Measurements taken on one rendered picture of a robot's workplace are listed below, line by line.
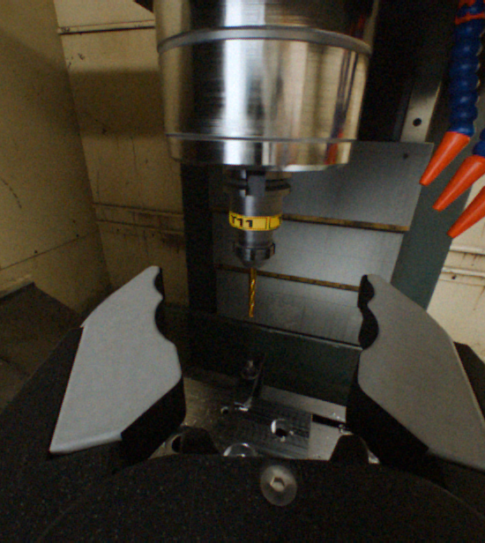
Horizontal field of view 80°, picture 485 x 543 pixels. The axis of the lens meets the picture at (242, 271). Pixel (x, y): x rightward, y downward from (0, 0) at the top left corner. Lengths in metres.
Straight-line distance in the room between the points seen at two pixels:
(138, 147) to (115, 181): 0.20
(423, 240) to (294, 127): 0.63
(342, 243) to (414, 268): 0.19
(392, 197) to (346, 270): 0.19
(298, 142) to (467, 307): 1.19
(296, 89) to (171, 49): 0.08
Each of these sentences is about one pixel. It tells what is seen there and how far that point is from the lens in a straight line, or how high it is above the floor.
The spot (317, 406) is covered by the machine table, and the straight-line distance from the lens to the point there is 0.70.
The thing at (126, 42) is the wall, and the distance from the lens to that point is 1.37.
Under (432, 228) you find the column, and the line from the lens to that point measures 0.79.
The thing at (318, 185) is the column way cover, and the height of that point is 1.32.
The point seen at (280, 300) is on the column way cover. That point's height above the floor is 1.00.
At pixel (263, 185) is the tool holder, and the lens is 0.26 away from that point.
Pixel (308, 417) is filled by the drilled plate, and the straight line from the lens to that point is 0.56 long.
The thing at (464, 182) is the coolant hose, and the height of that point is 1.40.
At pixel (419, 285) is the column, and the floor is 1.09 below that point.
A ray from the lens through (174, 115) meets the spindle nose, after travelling 0.23.
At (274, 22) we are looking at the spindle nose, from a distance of 0.20.
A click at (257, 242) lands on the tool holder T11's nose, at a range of 0.28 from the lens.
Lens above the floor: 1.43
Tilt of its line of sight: 26 degrees down
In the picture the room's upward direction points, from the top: 2 degrees clockwise
